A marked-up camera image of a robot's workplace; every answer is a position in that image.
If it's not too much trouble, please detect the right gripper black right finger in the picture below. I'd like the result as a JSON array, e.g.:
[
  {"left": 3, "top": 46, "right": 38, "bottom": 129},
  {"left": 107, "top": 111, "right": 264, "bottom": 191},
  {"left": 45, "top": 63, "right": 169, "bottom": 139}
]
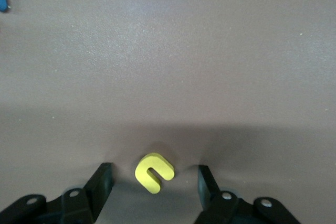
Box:
[{"left": 194, "top": 165, "right": 302, "bottom": 224}]

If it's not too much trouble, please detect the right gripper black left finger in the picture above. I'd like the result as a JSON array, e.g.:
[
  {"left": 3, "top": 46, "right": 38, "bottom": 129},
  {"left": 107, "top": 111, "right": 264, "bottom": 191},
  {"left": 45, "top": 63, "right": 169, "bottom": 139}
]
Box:
[{"left": 0, "top": 162, "right": 115, "bottom": 224}]

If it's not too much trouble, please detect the yellow letter u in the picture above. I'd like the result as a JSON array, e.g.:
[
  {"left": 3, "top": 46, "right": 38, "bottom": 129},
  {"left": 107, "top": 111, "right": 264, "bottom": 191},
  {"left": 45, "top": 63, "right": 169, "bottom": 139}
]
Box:
[{"left": 134, "top": 152, "right": 176, "bottom": 196}]

